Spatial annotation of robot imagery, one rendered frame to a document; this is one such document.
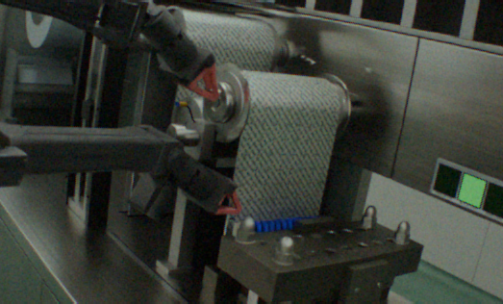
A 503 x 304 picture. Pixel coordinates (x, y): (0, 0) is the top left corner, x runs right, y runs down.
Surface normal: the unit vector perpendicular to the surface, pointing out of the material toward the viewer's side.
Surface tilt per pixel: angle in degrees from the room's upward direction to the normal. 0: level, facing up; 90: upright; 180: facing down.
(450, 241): 90
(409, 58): 90
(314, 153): 90
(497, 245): 90
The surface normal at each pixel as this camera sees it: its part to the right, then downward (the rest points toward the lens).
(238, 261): -0.79, 0.00
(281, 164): 0.59, 0.28
